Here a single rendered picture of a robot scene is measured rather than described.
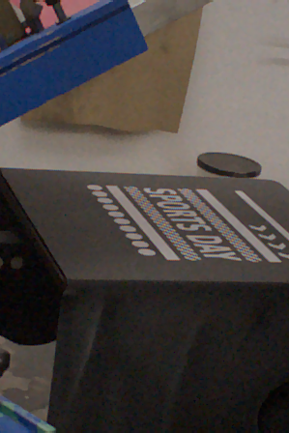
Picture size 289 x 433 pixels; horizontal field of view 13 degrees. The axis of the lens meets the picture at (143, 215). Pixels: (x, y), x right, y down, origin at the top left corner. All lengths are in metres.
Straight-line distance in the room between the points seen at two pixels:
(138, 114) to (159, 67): 0.16
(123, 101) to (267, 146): 0.57
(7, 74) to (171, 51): 2.52
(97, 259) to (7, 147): 2.25
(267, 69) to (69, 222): 2.36
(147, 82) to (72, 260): 2.26
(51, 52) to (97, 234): 0.42
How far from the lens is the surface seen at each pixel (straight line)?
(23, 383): 3.33
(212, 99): 3.97
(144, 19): 1.36
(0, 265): 1.70
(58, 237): 1.65
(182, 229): 1.75
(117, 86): 3.78
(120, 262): 1.59
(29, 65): 1.33
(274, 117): 4.07
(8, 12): 1.42
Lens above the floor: 1.52
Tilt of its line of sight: 19 degrees down
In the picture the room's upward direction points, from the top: 9 degrees clockwise
